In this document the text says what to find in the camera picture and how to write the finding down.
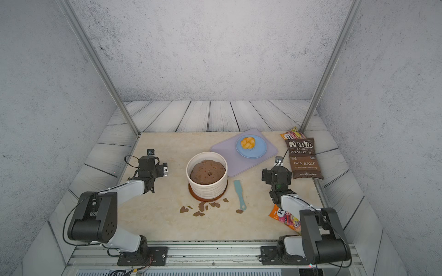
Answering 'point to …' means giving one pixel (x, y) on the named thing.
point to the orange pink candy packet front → (285, 217)
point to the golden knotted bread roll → (248, 142)
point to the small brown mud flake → (198, 213)
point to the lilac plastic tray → (235, 163)
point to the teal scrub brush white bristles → (240, 195)
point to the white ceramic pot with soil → (207, 175)
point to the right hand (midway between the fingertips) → (277, 168)
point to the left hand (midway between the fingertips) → (158, 164)
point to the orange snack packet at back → (293, 134)
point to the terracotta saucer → (208, 199)
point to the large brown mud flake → (183, 209)
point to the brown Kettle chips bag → (303, 158)
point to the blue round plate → (260, 146)
